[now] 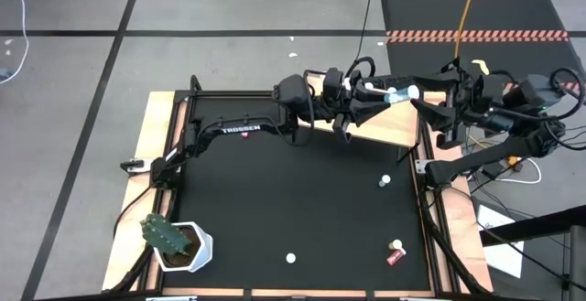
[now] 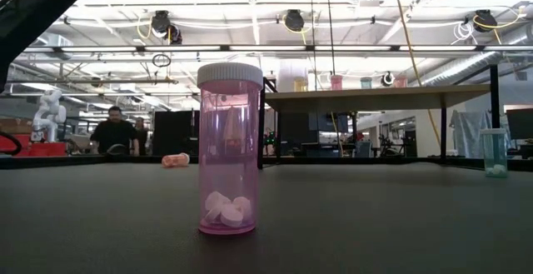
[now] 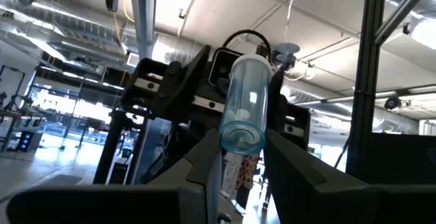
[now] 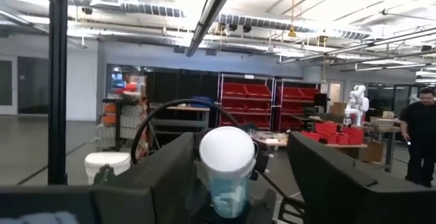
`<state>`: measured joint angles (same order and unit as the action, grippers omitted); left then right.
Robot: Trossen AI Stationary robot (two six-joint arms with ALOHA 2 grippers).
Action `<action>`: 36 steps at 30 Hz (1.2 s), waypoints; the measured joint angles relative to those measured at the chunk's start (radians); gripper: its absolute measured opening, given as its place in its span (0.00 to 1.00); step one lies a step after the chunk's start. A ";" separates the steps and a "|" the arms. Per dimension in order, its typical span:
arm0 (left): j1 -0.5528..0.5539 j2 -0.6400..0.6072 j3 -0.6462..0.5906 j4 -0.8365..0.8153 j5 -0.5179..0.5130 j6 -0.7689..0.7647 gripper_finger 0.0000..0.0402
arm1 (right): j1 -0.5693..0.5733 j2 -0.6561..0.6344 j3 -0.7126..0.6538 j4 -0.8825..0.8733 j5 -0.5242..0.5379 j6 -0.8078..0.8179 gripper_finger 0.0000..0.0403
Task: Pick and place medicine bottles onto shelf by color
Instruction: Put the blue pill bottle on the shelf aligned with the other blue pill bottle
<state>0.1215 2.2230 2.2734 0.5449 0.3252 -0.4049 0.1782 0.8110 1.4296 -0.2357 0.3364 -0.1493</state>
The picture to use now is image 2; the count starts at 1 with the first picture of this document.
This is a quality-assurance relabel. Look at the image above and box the black hose loop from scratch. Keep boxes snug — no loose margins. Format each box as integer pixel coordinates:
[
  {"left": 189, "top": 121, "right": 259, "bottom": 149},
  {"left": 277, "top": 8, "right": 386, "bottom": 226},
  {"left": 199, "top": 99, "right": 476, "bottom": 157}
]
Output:
[{"left": 0, "top": 131, "right": 23, "bottom": 157}]

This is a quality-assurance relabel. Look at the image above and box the ceiling light tube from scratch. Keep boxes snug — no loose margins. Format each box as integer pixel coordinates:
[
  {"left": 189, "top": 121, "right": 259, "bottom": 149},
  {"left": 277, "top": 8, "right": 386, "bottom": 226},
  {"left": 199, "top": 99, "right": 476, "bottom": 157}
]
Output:
[
  {"left": 315, "top": 45, "right": 392, "bottom": 52},
  {"left": 61, "top": 46, "right": 138, "bottom": 53},
  {"left": 399, "top": 45, "right": 477, "bottom": 52},
  {"left": 228, "top": 45, "right": 308, "bottom": 52},
  {"left": 483, "top": 45, "right": 533, "bottom": 52},
  {"left": 144, "top": 46, "right": 222, "bottom": 52}
]

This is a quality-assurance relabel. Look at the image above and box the silver ventilation duct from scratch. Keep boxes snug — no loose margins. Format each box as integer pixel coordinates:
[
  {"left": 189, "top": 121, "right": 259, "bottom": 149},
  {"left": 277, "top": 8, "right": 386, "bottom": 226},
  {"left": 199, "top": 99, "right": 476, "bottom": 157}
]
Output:
[
  {"left": 420, "top": 23, "right": 533, "bottom": 87},
  {"left": 28, "top": 30, "right": 74, "bottom": 61}
]

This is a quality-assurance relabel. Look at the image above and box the white robot figure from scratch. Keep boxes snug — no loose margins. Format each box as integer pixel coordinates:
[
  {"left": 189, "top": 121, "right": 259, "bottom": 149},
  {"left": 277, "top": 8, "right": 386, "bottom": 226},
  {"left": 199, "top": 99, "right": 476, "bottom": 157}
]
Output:
[{"left": 32, "top": 89, "right": 67, "bottom": 144}]

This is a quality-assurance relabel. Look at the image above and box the person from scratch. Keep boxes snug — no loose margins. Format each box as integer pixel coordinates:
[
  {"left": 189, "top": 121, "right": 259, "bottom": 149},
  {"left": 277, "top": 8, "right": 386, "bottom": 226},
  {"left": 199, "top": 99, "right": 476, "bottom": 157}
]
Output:
[
  {"left": 133, "top": 117, "right": 152, "bottom": 157},
  {"left": 89, "top": 105, "right": 141, "bottom": 157}
]

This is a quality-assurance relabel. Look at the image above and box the blue chair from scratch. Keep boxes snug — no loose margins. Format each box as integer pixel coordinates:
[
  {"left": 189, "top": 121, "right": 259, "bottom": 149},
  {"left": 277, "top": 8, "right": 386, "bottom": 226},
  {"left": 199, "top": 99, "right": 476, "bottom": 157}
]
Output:
[{"left": 356, "top": 140, "right": 374, "bottom": 158}]

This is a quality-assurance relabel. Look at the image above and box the wooden shelf black metal frame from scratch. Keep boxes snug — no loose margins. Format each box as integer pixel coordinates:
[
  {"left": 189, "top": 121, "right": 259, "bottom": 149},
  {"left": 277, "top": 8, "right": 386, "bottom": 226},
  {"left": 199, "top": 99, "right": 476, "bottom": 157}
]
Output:
[{"left": 257, "top": 64, "right": 502, "bottom": 174}]

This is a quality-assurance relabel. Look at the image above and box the patterned cloth cover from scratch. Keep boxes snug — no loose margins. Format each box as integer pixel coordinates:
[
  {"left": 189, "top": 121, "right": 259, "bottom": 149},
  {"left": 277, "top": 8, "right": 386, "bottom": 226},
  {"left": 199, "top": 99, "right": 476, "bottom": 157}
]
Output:
[{"left": 449, "top": 109, "right": 493, "bottom": 160}]

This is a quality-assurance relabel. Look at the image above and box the black hanging cable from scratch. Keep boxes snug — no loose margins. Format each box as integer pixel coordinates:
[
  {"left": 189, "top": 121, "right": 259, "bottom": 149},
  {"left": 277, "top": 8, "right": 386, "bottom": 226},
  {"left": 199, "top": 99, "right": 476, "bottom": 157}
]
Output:
[{"left": 325, "top": 0, "right": 336, "bottom": 79}]

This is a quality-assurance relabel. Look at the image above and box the black aluminium rig frame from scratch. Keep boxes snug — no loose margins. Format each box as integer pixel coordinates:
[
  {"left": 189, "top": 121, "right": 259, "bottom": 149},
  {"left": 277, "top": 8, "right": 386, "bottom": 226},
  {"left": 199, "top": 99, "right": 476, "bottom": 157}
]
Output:
[{"left": 0, "top": 153, "right": 533, "bottom": 172}]

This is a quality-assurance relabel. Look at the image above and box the black monitor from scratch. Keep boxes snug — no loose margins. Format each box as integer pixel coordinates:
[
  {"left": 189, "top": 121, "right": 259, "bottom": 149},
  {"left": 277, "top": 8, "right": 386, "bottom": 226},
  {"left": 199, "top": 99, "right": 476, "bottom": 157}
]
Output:
[{"left": 506, "top": 107, "right": 533, "bottom": 141}]

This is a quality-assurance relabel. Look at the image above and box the yellow hanging cable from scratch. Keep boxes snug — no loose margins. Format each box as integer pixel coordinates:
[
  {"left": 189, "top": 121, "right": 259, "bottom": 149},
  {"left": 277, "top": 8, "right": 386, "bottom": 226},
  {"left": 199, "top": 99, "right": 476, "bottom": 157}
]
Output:
[{"left": 391, "top": 0, "right": 442, "bottom": 148}]

